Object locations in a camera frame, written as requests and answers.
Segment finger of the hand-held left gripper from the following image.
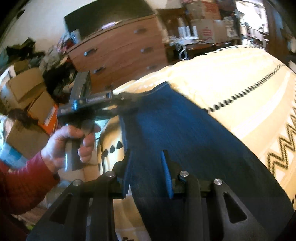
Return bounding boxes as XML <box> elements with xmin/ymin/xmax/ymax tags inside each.
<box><xmin>112</xmin><ymin>91</ymin><xmax>141</xmax><ymax>104</ymax></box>
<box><xmin>94</xmin><ymin>107</ymin><xmax>130</xmax><ymax>118</ymax></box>

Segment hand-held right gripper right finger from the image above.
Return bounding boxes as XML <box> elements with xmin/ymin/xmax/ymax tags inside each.
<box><xmin>161</xmin><ymin>150</ymin><xmax>293</xmax><ymax>241</ymax></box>

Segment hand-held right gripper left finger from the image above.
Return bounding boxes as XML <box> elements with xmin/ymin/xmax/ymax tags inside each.
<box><xmin>26</xmin><ymin>149</ymin><xmax>132</xmax><ymax>241</ymax></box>

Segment dark blue pants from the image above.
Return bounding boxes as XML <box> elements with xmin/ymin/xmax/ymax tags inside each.
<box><xmin>118</xmin><ymin>82</ymin><xmax>295</xmax><ymax>241</ymax></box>

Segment person's left forearm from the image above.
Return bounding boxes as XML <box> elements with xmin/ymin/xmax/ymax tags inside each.
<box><xmin>0</xmin><ymin>152</ymin><xmax>60</xmax><ymax>216</ymax></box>

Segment person's left hand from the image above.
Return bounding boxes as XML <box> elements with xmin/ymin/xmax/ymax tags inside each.
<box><xmin>40</xmin><ymin>124</ymin><xmax>102</xmax><ymax>173</ymax></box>

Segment orange box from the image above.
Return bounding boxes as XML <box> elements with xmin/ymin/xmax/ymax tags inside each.
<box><xmin>38</xmin><ymin>104</ymin><xmax>60</xmax><ymax>135</ymax></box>

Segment dark clothes heap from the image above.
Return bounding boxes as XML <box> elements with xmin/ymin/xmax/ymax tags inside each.
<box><xmin>0</xmin><ymin>38</ymin><xmax>77</xmax><ymax>102</ymax></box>

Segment brown wooden dresser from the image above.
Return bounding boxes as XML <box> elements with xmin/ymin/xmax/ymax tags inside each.
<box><xmin>67</xmin><ymin>15</ymin><xmax>169</xmax><ymax>93</ymax></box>

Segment black television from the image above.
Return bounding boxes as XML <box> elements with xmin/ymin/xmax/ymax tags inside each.
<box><xmin>63</xmin><ymin>0</ymin><xmax>158</xmax><ymax>35</ymax></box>

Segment white router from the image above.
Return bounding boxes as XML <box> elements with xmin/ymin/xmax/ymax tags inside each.
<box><xmin>177</xmin><ymin>17</ymin><xmax>199</xmax><ymax>43</ymax></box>

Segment dark wooden desk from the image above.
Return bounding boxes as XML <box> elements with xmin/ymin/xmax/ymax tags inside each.
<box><xmin>165</xmin><ymin>39</ymin><xmax>232</xmax><ymax>63</ymax></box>

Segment large red print cardboard box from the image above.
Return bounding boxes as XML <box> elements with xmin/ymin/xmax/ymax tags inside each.
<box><xmin>191</xmin><ymin>20</ymin><xmax>229</xmax><ymax>43</ymax></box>

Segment yellow patterned blanket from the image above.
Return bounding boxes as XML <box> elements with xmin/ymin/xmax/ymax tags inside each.
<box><xmin>81</xmin><ymin>45</ymin><xmax>296</xmax><ymax>241</ymax></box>

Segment small red print cardboard box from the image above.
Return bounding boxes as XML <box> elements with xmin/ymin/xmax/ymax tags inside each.
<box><xmin>185</xmin><ymin>0</ymin><xmax>222</xmax><ymax>21</ymax></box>

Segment dark wooden door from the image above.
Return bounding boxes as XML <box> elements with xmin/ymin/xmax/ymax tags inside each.
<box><xmin>266</xmin><ymin>0</ymin><xmax>293</xmax><ymax>63</ymax></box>

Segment white cable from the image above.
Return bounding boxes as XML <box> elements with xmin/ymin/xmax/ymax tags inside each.
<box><xmin>178</xmin><ymin>45</ymin><xmax>188</xmax><ymax>60</ymax></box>

